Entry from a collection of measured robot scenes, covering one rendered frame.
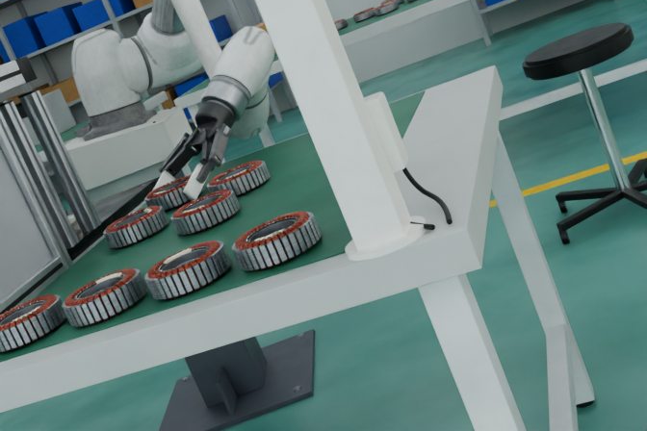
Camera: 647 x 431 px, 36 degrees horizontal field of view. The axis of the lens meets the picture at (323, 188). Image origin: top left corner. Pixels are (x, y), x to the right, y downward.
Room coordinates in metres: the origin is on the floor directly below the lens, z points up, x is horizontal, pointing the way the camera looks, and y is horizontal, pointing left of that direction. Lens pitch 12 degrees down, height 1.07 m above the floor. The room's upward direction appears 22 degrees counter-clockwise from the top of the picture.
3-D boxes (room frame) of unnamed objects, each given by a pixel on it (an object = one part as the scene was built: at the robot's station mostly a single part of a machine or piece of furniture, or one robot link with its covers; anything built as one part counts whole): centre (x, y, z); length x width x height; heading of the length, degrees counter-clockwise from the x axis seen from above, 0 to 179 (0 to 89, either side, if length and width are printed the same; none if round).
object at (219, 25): (8.54, 0.44, 0.87); 0.42 x 0.36 x 0.19; 165
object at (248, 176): (1.77, 0.14, 0.77); 0.11 x 0.11 x 0.04
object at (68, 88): (8.94, 1.74, 0.87); 0.42 x 0.40 x 0.18; 72
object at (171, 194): (1.91, 0.27, 0.77); 0.11 x 0.11 x 0.04
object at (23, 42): (8.98, 1.89, 1.43); 0.42 x 0.36 x 0.29; 161
